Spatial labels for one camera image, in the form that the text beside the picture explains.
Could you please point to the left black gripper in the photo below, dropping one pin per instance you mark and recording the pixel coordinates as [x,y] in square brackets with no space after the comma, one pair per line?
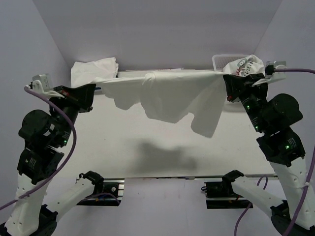
[82,96]

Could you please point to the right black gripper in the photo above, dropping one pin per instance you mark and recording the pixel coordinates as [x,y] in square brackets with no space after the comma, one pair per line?
[236,85]

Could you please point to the white printed t shirt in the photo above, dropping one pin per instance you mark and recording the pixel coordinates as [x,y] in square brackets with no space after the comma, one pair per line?
[245,66]

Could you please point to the plain white t shirt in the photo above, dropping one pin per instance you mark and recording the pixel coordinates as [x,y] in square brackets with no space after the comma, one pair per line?
[170,96]

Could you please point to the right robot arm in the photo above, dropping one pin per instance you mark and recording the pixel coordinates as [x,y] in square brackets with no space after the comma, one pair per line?
[283,149]

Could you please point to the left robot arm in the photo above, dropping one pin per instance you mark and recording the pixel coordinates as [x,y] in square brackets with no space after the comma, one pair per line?
[43,133]

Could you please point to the folded white t shirt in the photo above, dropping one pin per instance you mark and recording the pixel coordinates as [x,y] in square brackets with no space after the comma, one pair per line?
[93,72]

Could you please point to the white plastic basket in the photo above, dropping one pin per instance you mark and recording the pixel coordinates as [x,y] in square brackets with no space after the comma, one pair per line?
[219,62]

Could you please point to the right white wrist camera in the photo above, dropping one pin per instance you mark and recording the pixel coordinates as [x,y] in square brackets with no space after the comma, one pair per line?
[271,76]

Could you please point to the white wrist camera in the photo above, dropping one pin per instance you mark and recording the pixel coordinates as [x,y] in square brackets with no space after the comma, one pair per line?
[41,84]
[271,76]

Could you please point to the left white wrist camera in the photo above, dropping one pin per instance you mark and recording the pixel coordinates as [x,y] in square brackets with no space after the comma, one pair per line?
[41,84]

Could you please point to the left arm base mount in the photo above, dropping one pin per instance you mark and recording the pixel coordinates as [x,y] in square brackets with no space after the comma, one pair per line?
[106,194]

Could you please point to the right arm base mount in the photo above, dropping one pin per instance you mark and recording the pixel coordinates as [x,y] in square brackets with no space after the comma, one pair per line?
[219,197]

